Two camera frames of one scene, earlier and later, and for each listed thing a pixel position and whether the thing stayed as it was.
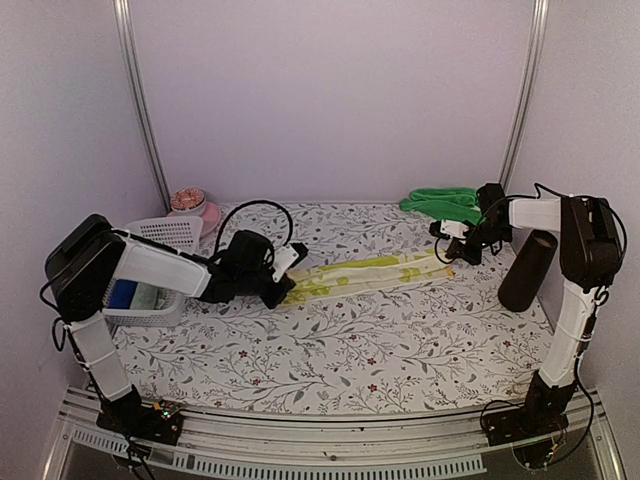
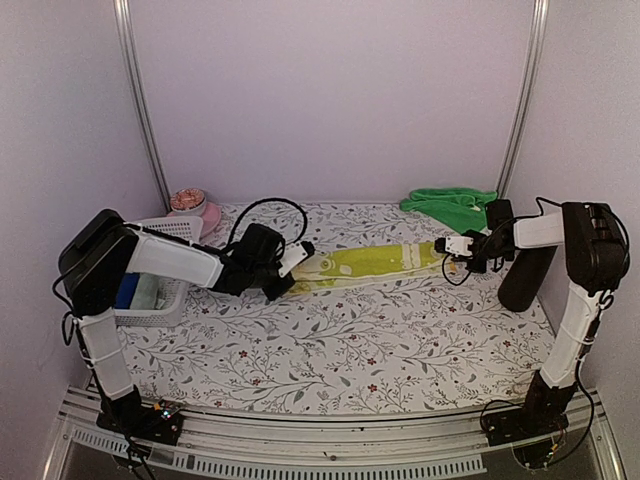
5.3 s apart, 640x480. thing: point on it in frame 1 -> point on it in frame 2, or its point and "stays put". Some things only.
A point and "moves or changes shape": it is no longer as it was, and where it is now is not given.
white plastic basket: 181,234 stays put
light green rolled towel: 146,297 stays put
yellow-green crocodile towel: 337,280 moves or changes shape
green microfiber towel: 446,203 stays put
